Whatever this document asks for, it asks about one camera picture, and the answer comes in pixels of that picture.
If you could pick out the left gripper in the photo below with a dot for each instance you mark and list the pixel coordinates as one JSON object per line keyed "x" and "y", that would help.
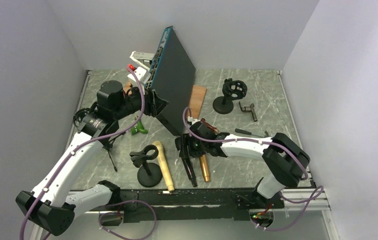
{"x": 153, "y": 105}

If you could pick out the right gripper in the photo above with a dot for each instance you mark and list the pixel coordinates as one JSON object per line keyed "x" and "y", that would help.
{"x": 186, "y": 139}

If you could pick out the dark gold microphone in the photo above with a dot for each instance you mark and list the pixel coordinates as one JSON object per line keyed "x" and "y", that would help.
{"x": 205, "y": 168}

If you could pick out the black microphone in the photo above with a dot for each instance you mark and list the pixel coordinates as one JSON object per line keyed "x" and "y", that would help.
{"x": 189, "y": 171}

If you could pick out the light gold microphone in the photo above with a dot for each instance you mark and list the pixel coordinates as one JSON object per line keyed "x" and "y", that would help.
{"x": 164, "y": 166}

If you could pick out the black round-base mic stand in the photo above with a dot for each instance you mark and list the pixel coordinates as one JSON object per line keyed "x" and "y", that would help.
{"x": 149, "y": 174}

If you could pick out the black tripod shock-mount stand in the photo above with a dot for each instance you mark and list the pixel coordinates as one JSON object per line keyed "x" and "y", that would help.
{"x": 110, "y": 149}

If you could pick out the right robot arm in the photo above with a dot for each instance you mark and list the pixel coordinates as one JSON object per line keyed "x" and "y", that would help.
{"x": 286, "y": 161}

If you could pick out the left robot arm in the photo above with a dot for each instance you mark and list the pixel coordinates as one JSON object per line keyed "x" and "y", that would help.
{"x": 50, "y": 204}

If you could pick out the red brown tap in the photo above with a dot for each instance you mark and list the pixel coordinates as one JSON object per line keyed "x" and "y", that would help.
{"x": 211, "y": 127}

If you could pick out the green plastic tap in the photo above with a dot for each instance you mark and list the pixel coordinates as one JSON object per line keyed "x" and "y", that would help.
{"x": 138, "y": 128}

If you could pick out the wooden board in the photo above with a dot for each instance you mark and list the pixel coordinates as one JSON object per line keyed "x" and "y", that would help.
{"x": 179, "y": 98}

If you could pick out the dark metal tap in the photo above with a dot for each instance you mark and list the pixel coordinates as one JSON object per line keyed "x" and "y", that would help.
{"x": 249, "y": 109}

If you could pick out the blue network switch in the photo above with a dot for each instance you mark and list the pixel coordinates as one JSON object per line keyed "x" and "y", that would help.
{"x": 171, "y": 66}

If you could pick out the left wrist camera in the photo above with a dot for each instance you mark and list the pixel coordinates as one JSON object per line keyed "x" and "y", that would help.
{"x": 141, "y": 73}

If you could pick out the white bracket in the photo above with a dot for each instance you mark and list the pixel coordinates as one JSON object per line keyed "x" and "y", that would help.
{"x": 143, "y": 59}

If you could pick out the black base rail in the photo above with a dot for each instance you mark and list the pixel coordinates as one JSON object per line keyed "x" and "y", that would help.
{"x": 192, "y": 204}

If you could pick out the black handled hammer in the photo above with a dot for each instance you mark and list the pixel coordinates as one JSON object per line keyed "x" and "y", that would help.
{"x": 245, "y": 132}

